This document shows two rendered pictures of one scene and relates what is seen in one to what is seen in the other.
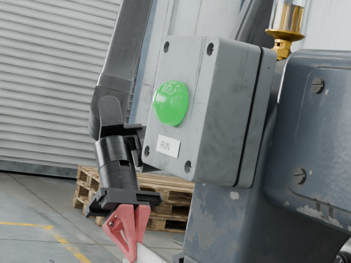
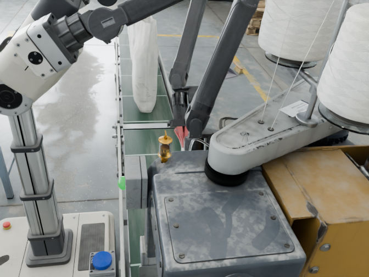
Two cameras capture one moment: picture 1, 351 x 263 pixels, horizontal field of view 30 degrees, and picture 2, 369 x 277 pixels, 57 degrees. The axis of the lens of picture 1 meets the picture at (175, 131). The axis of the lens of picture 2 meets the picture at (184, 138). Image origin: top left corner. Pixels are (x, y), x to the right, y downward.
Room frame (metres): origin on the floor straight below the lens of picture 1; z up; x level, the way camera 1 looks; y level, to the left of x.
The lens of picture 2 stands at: (-0.06, -0.26, 1.79)
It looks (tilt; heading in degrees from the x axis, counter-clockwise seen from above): 34 degrees down; 16
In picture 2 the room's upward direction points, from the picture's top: 5 degrees clockwise
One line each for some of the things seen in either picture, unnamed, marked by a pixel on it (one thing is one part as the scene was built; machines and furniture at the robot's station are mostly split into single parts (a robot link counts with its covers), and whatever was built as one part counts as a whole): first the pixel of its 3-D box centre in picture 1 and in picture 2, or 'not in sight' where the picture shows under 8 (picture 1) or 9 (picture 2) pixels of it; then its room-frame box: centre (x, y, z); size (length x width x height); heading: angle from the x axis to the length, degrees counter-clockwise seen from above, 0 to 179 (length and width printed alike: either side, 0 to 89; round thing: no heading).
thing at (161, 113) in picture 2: not in sight; (139, 70); (2.94, 1.16, 0.33); 2.21 x 0.39 x 0.09; 29
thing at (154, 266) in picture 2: not in sight; (156, 262); (0.47, -0.06, 0.98); 0.09 x 0.05 x 0.05; 119
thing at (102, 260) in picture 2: not in sight; (102, 261); (0.50, 0.13, 0.84); 0.06 x 0.06 x 0.02
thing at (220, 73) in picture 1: (205, 108); (135, 182); (0.44, -0.02, 1.28); 0.08 x 0.05 x 0.09; 29
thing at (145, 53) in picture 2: not in sight; (145, 60); (2.30, 0.81, 0.74); 0.47 x 0.22 x 0.72; 27
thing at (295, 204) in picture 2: not in sight; (272, 205); (0.52, -0.31, 1.26); 0.22 x 0.05 x 0.16; 29
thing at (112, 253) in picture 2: not in sight; (102, 267); (0.50, 0.13, 0.81); 0.08 x 0.08 x 0.06; 29
